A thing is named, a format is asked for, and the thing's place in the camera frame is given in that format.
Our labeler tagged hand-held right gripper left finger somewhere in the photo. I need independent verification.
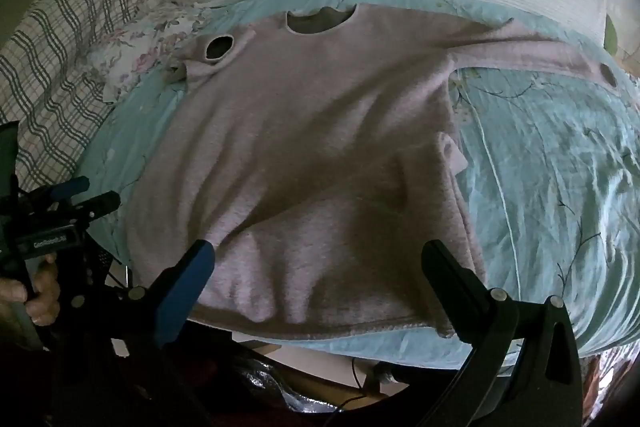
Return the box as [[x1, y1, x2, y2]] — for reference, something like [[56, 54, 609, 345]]
[[52, 238, 217, 427]]

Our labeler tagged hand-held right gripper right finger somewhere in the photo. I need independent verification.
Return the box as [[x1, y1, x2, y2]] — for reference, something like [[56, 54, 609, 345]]
[[421, 239, 585, 427]]

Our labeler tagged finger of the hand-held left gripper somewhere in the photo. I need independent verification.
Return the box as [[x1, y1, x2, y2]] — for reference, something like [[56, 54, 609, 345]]
[[30, 176, 92, 208], [60, 191, 122, 223]]

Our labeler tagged beige cloth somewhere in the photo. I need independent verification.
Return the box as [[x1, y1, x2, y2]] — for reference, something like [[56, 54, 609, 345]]
[[122, 2, 621, 341]]

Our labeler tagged person's left hand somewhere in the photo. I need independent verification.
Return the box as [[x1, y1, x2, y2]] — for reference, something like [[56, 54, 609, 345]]
[[0, 253, 62, 328]]

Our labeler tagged plaid blanket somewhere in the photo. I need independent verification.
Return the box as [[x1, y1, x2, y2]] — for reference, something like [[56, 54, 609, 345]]
[[0, 0, 173, 192]]

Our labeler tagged teal floral quilt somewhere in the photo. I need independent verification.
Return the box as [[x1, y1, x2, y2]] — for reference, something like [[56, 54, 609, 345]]
[[75, 0, 640, 370]]

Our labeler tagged silver foil bag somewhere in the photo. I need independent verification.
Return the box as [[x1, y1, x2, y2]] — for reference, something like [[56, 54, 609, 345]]
[[239, 356, 353, 419]]

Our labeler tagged floral pillowcase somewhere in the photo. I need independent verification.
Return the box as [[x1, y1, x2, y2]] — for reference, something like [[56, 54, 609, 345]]
[[87, 0, 217, 105]]

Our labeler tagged black cable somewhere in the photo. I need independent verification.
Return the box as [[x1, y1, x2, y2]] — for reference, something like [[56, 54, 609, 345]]
[[330, 357, 383, 413]]

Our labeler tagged beige bed frame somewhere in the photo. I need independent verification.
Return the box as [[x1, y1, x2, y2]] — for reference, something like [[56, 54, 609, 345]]
[[240, 339, 481, 413]]

